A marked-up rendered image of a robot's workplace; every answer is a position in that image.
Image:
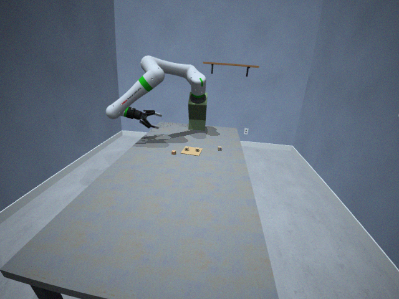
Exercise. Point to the tan square mat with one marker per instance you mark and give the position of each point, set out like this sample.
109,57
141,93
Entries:
192,151

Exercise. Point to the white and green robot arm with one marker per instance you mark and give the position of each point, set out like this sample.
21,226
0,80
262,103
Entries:
154,75

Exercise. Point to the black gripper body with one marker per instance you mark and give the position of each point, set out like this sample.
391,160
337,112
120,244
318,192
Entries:
138,116

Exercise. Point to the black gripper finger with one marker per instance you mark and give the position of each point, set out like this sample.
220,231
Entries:
151,112
147,124

